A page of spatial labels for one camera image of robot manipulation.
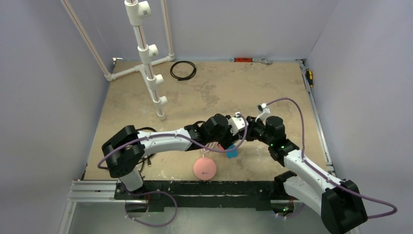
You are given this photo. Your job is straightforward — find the black USB cable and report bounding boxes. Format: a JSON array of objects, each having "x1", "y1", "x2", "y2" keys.
[{"x1": 135, "y1": 127, "x2": 159, "y2": 169}]

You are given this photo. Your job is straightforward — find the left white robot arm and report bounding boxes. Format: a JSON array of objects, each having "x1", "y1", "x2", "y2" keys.
[{"x1": 97, "y1": 113, "x2": 248, "y2": 199}]

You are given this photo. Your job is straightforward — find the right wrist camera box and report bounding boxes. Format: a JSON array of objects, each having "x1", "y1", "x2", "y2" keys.
[{"x1": 256, "y1": 103, "x2": 271, "y2": 122}]

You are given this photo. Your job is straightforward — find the blue plug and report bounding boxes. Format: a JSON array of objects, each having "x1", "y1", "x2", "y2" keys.
[{"x1": 226, "y1": 144, "x2": 239, "y2": 158}]

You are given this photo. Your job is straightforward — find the yellow black screwdriver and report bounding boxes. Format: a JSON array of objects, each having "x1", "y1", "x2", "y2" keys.
[{"x1": 305, "y1": 69, "x2": 314, "y2": 88}]

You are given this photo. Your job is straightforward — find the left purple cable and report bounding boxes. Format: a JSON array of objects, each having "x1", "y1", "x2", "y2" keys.
[{"x1": 97, "y1": 112, "x2": 249, "y2": 228}]

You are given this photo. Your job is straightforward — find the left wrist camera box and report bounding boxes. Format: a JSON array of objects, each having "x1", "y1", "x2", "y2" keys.
[{"x1": 228, "y1": 112, "x2": 248, "y2": 136}]

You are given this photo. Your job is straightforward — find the pink plug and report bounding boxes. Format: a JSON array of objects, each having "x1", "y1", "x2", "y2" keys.
[{"x1": 216, "y1": 144, "x2": 224, "y2": 152}]

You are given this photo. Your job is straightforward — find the pink coiled cable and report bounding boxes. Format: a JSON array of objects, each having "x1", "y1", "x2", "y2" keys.
[{"x1": 201, "y1": 142, "x2": 217, "y2": 159}]

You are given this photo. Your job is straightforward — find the white PVC pipe frame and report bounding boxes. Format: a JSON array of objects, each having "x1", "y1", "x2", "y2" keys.
[{"x1": 61, "y1": 0, "x2": 175, "y2": 120}]

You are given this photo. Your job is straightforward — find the pink round puck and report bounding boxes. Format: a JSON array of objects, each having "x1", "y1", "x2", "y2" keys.
[{"x1": 193, "y1": 157, "x2": 217, "y2": 181}]

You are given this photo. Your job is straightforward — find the red adjustable wrench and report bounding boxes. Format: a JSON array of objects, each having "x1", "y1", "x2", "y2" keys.
[{"x1": 229, "y1": 57, "x2": 272, "y2": 65}]

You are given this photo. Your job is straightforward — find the black cable ring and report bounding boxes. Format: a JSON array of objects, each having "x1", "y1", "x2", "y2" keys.
[{"x1": 170, "y1": 60, "x2": 197, "y2": 81}]

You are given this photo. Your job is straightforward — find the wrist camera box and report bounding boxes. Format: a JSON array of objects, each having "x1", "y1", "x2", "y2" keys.
[
  {"x1": 228, "y1": 112, "x2": 248, "y2": 136},
  {"x1": 256, "y1": 103, "x2": 271, "y2": 122}
]

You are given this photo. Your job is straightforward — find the aluminium frame rail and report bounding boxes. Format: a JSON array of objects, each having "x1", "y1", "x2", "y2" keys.
[{"x1": 67, "y1": 180, "x2": 130, "y2": 203}]

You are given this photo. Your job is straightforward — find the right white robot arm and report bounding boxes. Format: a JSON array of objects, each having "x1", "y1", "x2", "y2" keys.
[{"x1": 246, "y1": 116, "x2": 368, "y2": 234}]

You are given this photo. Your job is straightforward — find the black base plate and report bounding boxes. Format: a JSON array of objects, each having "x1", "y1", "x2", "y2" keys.
[{"x1": 114, "y1": 180, "x2": 290, "y2": 212}]

